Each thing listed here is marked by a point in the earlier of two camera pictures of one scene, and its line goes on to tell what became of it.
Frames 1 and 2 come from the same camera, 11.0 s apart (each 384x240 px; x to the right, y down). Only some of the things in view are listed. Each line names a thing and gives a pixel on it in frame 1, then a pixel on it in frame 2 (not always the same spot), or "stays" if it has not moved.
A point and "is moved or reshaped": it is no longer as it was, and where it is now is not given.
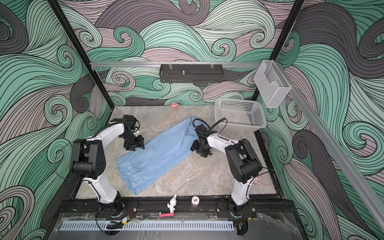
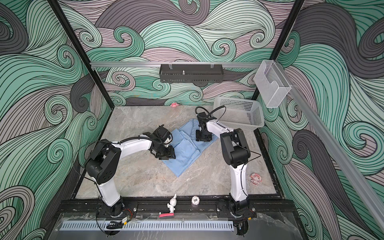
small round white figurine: [195, 200] stays
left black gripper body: [131, 141] → [165, 152]
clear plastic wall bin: [271, 83] stays
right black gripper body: [198, 147] → [202, 136]
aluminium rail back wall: [146, 64] stays
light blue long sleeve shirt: [138, 166] is moved or reshaped
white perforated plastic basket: [241, 115] stays
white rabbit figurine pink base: [171, 205] stays
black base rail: [197, 208] stays
